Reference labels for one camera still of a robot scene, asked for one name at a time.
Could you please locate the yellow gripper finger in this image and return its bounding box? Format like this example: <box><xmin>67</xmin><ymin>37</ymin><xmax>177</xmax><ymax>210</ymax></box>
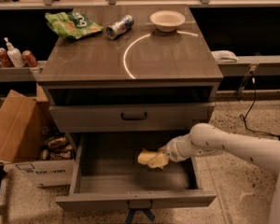
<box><xmin>147</xmin><ymin>152</ymin><xmax>169</xmax><ymax>169</ymax></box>

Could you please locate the yellow sponge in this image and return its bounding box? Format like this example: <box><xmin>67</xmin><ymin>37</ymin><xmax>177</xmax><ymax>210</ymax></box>
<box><xmin>137</xmin><ymin>149</ymin><xmax>159</xmax><ymax>165</ymax></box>

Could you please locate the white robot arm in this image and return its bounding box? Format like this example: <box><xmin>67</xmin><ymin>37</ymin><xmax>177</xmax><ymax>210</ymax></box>
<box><xmin>147</xmin><ymin>123</ymin><xmax>280</xmax><ymax>224</ymax></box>

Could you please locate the open grey drawer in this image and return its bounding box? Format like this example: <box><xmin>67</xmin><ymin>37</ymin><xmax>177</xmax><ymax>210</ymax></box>
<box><xmin>56</xmin><ymin>132</ymin><xmax>216</xmax><ymax>212</ymax></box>

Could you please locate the grey drawer cabinet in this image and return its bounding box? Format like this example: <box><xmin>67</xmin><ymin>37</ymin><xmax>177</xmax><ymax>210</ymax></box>
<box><xmin>36</xmin><ymin>5</ymin><xmax>224</xmax><ymax>151</ymax></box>

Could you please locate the folded white cloth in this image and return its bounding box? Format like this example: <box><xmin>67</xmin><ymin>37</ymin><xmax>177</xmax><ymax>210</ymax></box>
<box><xmin>212</xmin><ymin>50</ymin><xmax>238</xmax><ymax>63</ymax></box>

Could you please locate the cardboard box with snacks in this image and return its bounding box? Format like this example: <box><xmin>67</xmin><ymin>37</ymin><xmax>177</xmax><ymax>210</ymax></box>
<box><xmin>0</xmin><ymin>90</ymin><xmax>75</xmax><ymax>187</ymax></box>

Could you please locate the white paper bowl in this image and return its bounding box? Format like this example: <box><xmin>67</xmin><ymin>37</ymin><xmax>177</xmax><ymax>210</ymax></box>
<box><xmin>150</xmin><ymin>10</ymin><xmax>186</xmax><ymax>32</ymax></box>

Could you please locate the silver blue soda can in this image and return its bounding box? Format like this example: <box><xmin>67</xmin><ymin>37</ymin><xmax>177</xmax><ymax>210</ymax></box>
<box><xmin>106</xmin><ymin>15</ymin><xmax>134</xmax><ymax>39</ymax></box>

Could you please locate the green chip bag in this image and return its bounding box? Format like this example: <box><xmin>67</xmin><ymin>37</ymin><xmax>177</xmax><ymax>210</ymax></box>
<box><xmin>45</xmin><ymin>12</ymin><xmax>104</xmax><ymax>40</ymax></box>

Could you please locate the red soda can right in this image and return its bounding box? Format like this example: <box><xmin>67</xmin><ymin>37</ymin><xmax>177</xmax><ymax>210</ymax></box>
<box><xmin>22</xmin><ymin>50</ymin><xmax>38</xmax><ymax>67</ymax></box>

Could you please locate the red soda can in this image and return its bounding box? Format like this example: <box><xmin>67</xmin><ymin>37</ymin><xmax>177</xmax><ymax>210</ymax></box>
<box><xmin>0</xmin><ymin>48</ymin><xmax>13</xmax><ymax>67</ymax></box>
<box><xmin>22</xmin><ymin>50</ymin><xmax>38</xmax><ymax>67</ymax></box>

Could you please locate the white pump bottle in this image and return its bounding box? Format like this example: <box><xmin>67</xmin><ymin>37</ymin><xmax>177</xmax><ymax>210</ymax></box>
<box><xmin>4</xmin><ymin>37</ymin><xmax>25</xmax><ymax>68</ymax></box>

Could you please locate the red soda can left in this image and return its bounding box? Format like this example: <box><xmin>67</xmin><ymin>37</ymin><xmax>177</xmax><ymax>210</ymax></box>
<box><xmin>0</xmin><ymin>48</ymin><xmax>13</xmax><ymax>67</ymax></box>

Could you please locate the closed drawer with black handle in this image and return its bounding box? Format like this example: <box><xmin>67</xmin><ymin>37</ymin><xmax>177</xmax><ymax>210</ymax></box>
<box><xmin>49</xmin><ymin>103</ymin><xmax>215</xmax><ymax>133</ymax></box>

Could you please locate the black cable on floor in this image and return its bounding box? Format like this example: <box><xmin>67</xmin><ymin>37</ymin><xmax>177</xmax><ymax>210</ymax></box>
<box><xmin>238</xmin><ymin>75</ymin><xmax>280</xmax><ymax>142</ymax></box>

